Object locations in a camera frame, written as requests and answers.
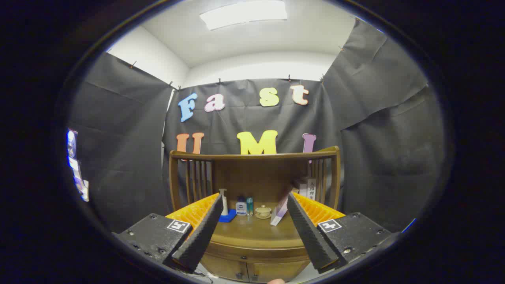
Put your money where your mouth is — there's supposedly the ceiling light panel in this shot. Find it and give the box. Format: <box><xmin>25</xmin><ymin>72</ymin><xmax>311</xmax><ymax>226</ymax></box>
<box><xmin>199</xmin><ymin>0</ymin><xmax>288</xmax><ymax>31</ymax></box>

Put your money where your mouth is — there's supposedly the wooden cabinet door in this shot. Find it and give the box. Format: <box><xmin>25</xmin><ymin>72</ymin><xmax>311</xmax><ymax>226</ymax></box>
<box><xmin>248</xmin><ymin>260</ymin><xmax>310</xmax><ymax>283</ymax></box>

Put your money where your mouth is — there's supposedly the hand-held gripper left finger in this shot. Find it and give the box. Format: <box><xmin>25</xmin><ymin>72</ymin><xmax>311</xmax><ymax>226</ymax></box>
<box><xmin>114</xmin><ymin>192</ymin><xmax>224</xmax><ymax>275</ymax></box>

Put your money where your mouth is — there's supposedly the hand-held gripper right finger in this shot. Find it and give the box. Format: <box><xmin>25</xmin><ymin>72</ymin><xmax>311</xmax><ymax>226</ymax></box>
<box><xmin>287</xmin><ymin>192</ymin><xmax>392</xmax><ymax>274</ymax></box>

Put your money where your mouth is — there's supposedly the wooden cabinet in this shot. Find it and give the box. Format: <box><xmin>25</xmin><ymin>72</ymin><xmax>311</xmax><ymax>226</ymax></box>
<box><xmin>169</xmin><ymin>146</ymin><xmax>341</xmax><ymax>284</ymax></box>

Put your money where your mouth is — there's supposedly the wooden countertop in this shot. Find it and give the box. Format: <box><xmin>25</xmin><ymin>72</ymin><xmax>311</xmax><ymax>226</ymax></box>
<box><xmin>211</xmin><ymin>209</ymin><xmax>306</xmax><ymax>249</ymax></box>

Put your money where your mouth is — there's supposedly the purple leaning book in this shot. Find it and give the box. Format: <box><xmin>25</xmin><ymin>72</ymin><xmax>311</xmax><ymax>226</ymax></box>
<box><xmin>270</xmin><ymin>193</ymin><xmax>290</xmax><ymax>226</ymax></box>

